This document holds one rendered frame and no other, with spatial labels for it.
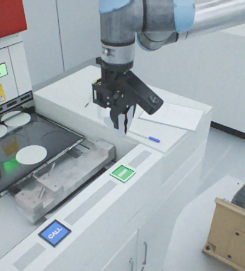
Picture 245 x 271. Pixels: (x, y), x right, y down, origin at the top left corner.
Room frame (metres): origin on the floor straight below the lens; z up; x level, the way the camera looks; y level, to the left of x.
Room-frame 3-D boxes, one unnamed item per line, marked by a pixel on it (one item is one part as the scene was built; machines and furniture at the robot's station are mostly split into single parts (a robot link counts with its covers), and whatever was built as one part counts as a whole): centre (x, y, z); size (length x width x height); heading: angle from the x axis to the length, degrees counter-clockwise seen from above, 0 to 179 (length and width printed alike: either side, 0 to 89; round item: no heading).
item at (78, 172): (0.76, 0.17, 0.87); 0.36 x 0.08 x 0.03; 142
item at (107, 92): (0.69, 0.01, 1.24); 0.09 x 0.08 x 0.12; 52
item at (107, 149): (0.89, 0.07, 0.89); 0.08 x 0.03 x 0.03; 52
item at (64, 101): (1.10, 0.01, 0.89); 0.62 x 0.35 x 0.14; 52
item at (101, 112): (0.98, 0.08, 1.03); 0.06 x 0.04 x 0.13; 52
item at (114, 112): (0.66, 0.01, 1.18); 0.05 x 0.02 x 0.09; 142
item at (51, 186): (0.70, 0.22, 0.89); 0.08 x 0.03 x 0.03; 52
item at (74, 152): (0.94, 0.18, 0.84); 0.50 x 0.02 x 0.03; 52
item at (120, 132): (0.68, 0.02, 1.13); 0.06 x 0.03 x 0.09; 52
